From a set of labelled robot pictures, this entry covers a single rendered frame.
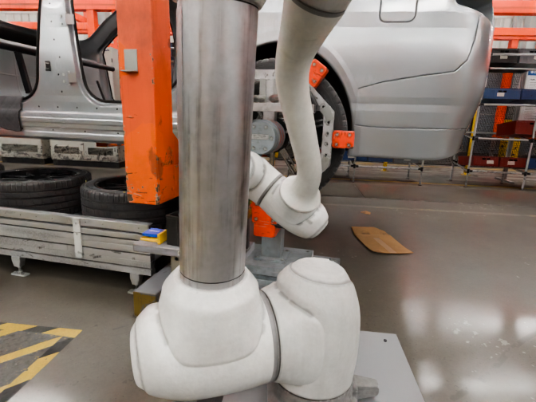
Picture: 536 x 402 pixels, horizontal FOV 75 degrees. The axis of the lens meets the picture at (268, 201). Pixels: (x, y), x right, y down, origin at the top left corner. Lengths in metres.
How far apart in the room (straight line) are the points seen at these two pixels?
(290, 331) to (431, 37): 1.65
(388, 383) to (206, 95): 0.67
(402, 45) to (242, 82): 1.56
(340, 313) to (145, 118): 1.27
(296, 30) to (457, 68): 1.47
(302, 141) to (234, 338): 0.39
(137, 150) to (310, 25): 1.22
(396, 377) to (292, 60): 0.67
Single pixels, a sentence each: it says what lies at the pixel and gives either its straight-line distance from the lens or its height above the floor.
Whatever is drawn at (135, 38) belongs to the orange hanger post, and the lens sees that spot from 1.69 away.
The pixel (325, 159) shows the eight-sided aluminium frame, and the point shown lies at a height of 0.77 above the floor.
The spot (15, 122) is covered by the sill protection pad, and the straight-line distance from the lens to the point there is 2.88.
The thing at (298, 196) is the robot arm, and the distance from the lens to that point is 0.81.
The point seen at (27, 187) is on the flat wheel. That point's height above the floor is 0.47.
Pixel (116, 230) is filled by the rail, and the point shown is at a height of 0.34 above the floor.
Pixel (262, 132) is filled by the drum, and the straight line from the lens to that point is 1.39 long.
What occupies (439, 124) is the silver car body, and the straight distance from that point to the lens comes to 1.97.
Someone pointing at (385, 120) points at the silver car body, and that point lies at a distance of 1.93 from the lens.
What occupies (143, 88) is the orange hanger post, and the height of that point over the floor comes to 1.03.
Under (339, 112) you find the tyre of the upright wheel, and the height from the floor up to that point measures 0.96.
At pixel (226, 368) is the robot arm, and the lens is 0.58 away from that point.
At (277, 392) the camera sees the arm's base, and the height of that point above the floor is 0.44.
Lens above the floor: 0.93
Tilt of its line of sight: 13 degrees down
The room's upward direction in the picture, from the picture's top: 2 degrees clockwise
